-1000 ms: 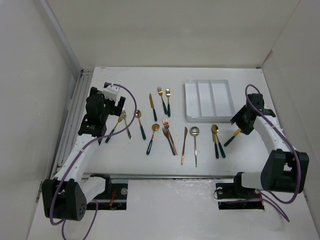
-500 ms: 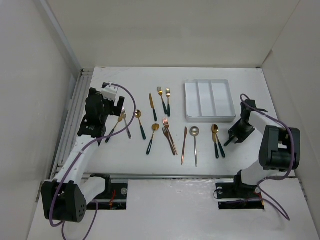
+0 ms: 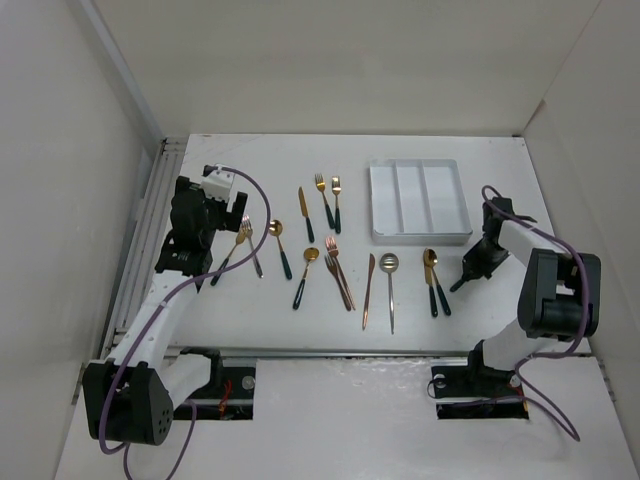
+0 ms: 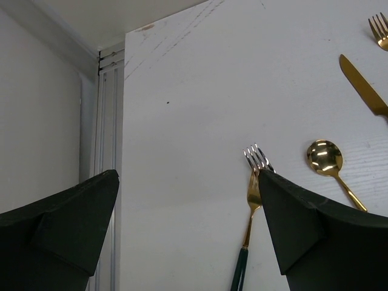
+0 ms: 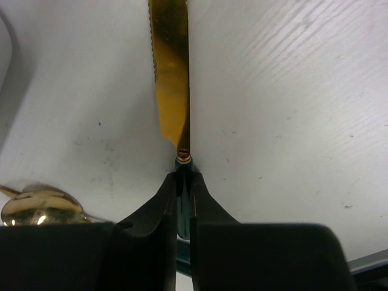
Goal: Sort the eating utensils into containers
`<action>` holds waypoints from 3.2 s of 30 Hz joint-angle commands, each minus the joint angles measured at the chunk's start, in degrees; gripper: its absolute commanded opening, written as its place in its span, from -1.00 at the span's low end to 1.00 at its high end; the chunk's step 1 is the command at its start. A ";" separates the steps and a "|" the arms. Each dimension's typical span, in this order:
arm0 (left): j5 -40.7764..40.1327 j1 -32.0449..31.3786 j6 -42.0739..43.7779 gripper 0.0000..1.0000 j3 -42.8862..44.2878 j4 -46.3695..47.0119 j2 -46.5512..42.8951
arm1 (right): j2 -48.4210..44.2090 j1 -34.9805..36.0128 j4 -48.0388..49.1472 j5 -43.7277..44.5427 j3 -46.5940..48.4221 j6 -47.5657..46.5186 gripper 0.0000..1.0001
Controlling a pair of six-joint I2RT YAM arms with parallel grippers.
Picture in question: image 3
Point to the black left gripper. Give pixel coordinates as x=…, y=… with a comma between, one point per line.
x=228, y=220

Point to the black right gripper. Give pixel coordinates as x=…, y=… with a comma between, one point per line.
x=472, y=263

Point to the gold fork green handle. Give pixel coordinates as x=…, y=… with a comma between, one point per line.
x=336, y=190
x=240, y=238
x=321, y=187

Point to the silver fork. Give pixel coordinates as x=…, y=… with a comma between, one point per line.
x=252, y=245

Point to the gold spoon green handle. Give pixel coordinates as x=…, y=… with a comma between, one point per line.
x=440, y=295
x=310, y=255
x=276, y=229

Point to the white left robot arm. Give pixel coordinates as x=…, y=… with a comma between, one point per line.
x=131, y=396

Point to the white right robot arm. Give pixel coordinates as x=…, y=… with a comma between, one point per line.
x=558, y=302

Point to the white three-compartment cutlery tray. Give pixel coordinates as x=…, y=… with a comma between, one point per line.
x=418, y=202

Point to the silver slotted spoon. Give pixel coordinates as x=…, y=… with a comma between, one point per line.
x=389, y=263

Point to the rose gold knife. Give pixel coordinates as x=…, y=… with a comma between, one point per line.
x=371, y=268

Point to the rose gold fork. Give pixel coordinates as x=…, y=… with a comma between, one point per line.
x=333, y=251
x=334, y=272

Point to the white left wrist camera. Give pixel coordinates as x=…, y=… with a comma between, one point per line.
x=217, y=182

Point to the aluminium rail frame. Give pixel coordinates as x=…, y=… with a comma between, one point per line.
x=151, y=216

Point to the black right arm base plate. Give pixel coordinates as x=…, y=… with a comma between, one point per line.
x=465, y=392

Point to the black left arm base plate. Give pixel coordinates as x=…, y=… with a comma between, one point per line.
x=221, y=389

